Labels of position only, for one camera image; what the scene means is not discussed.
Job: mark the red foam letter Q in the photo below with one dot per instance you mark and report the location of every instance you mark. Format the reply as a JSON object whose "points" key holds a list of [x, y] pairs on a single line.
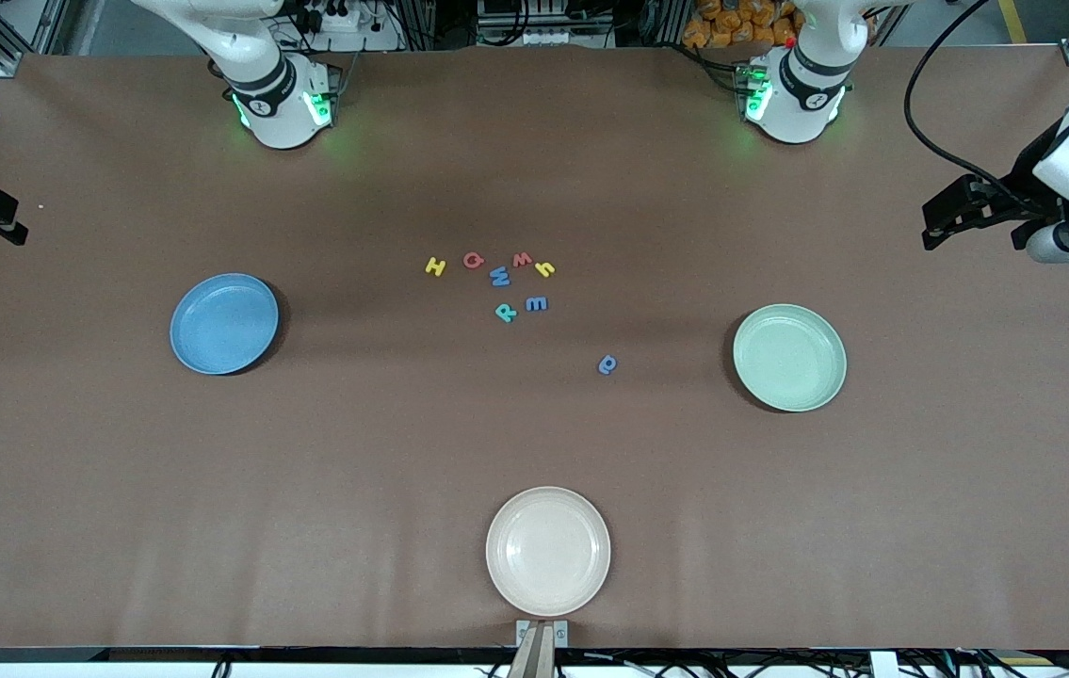
{"points": [[466, 261]]}

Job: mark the green plate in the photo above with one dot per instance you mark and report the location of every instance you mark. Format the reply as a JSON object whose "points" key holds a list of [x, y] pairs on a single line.
{"points": [[789, 358]]}

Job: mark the blue plate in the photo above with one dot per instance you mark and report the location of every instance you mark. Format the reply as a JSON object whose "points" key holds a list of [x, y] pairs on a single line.
{"points": [[224, 324]]}

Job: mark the brown table cover sheet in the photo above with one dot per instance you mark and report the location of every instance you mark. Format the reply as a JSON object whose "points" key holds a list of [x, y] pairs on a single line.
{"points": [[308, 471]]}

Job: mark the small yellow foam letter h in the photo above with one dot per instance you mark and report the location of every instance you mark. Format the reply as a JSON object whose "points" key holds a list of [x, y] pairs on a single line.
{"points": [[544, 268]]}

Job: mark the blue foam letter W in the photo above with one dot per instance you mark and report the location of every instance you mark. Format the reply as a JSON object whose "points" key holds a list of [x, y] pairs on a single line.
{"points": [[500, 277]]}

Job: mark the black white electronics box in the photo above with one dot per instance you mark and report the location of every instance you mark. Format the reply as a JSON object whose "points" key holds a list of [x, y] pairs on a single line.
{"points": [[543, 33]]}

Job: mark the white power strip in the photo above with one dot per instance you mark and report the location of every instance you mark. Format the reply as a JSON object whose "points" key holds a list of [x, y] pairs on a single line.
{"points": [[346, 28]]}

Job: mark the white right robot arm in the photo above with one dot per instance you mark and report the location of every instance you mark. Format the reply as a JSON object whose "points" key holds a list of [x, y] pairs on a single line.
{"points": [[275, 104]]}

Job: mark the pile of orange packets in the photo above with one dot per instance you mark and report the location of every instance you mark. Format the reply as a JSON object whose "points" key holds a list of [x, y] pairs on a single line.
{"points": [[732, 24]]}

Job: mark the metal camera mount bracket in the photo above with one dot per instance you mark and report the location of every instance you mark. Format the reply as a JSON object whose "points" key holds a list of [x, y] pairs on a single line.
{"points": [[542, 645]]}

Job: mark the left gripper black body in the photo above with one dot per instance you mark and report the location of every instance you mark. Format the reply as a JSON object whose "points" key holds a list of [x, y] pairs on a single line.
{"points": [[1021, 191]]}

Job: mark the beige plate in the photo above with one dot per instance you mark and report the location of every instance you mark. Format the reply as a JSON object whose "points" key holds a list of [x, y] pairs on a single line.
{"points": [[548, 551]]}

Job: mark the teal foam letter R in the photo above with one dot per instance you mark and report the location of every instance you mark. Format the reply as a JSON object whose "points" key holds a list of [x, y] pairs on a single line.
{"points": [[505, 314]]}

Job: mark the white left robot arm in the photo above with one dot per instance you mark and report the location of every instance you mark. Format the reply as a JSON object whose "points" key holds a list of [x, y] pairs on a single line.
{"points": [[802, 94]]}

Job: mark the blue foam letter e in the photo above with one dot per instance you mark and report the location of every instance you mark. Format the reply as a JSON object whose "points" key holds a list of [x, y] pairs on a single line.
{"points": [[537, 303]]}

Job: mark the blue foam letter a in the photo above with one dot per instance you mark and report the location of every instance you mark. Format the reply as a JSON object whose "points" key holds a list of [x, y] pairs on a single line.
{"points": [[606, 365]]}

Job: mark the red foam letter m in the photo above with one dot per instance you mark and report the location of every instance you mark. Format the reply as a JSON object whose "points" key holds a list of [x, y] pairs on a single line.
{"points": [[522, 259]]}

